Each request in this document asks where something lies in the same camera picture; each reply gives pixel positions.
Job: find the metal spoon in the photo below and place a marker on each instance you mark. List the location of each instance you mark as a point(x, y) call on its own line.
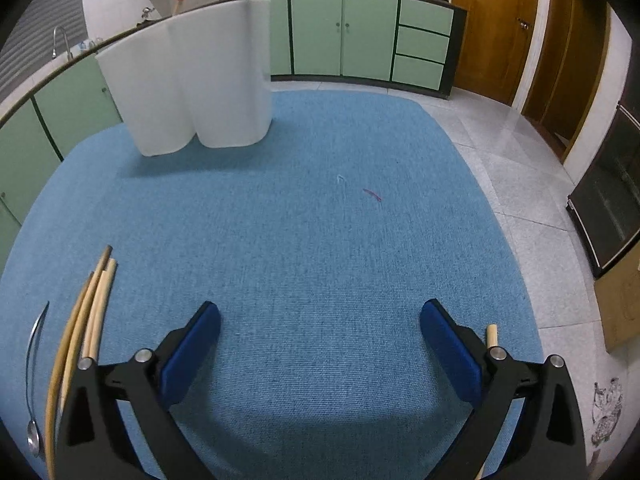
point(32, 432)

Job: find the chrome sink faucet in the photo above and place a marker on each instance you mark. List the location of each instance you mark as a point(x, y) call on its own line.
point(66, 42)

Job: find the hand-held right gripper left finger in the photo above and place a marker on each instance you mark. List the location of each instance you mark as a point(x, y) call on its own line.
point(192, 350)

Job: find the wooden door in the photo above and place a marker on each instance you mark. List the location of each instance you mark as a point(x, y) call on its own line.
point(490, 25)

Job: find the pink thread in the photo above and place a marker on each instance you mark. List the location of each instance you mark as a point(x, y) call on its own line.
point(372, 195)

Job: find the grey window blind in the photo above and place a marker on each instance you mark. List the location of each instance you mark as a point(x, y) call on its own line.
point(30, 45)

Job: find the yellowish bamboo chopstick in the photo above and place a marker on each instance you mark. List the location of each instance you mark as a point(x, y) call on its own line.
point(48, 420)

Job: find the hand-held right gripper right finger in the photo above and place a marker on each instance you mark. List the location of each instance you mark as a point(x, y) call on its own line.
point(450, 350)

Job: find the brown wooden chopstick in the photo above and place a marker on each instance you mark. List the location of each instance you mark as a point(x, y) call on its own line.
point(105, 256)

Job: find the light bamboo chopstick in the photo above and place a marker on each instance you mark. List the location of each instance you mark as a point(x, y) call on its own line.
point(107, 285)
point(95, 310)
point(492, 334)

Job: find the cardboard box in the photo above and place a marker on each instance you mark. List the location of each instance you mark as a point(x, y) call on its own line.
point(620, 305)

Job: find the green cabinet drawer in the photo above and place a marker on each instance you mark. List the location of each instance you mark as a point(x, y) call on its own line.
point(417, 72)
point(421, 42)
point(425, 10)

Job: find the small grey kettle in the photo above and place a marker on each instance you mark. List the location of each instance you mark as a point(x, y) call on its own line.
point(146, 14)

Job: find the white plastic utensil holder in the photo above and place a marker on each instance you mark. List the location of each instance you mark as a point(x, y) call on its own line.
point(200, 85)

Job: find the black glass cabinet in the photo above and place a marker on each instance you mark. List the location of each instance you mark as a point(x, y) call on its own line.
point(607, 195)

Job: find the wooden doorway frame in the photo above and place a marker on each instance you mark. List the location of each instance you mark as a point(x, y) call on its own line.
point(575, 70)

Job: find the blue table mat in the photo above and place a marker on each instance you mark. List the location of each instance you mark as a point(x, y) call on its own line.
point(300, 235)

